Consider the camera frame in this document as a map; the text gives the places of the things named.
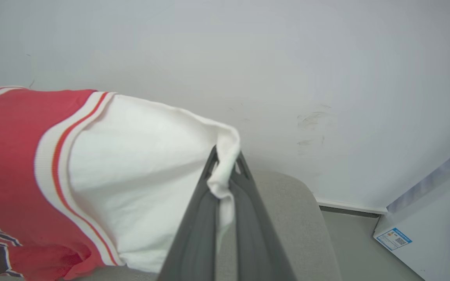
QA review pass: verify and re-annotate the grey fabric sofa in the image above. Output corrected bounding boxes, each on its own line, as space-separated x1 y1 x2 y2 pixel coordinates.
0 170 343 281

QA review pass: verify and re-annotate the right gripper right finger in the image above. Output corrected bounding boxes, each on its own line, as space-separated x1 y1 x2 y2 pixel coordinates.
229 151 296 281

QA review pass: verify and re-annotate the white washing machine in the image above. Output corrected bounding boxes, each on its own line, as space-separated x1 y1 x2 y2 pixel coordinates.
373 140 450 281

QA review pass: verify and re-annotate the blue and white label sticker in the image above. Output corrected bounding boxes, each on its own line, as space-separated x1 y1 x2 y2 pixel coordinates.
375 228 412 251

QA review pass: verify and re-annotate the red and white basketball jersey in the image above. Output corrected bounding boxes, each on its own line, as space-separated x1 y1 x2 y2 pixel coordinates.
0 86 241 281

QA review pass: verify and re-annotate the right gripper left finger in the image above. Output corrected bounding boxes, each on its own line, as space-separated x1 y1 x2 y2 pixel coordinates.
158 146 220 281

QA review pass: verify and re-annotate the white skirting board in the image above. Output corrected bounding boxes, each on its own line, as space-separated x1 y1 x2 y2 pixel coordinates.
316 199 388 216

